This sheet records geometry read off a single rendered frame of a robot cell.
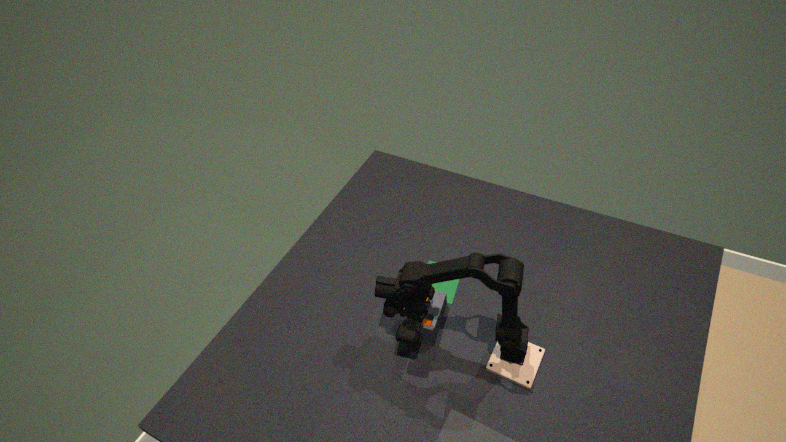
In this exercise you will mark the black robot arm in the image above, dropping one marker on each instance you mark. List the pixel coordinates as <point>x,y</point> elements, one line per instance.
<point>414,282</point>

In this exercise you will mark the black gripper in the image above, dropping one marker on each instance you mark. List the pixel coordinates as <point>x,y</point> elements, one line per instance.
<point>410,330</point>

